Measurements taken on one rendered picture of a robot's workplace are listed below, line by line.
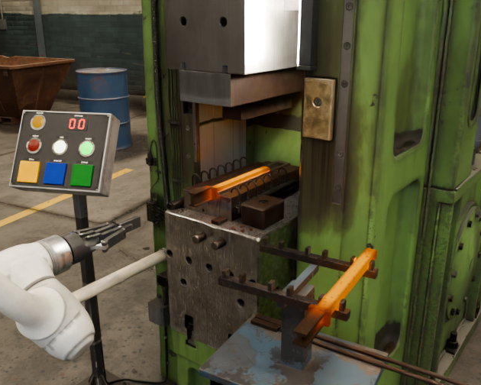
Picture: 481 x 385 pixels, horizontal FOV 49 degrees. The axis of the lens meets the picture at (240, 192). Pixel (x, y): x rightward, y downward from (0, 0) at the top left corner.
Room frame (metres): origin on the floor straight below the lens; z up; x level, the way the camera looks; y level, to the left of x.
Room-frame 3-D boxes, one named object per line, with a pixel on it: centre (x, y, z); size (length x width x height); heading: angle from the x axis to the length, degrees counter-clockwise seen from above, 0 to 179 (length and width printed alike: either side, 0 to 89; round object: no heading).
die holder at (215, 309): (1.72, -0.07, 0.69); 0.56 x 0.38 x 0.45; 143
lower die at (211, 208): (1.74, -0.02, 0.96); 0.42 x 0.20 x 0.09; 143
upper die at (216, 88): (1.74, -0.02, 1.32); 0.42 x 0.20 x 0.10; 143
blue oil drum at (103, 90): (6.15, 1.59, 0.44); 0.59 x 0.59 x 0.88
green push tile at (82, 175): (1.70, 0.53, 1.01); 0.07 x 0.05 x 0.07; 78
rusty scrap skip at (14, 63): (7.86, 3.54, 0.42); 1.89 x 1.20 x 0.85; 64
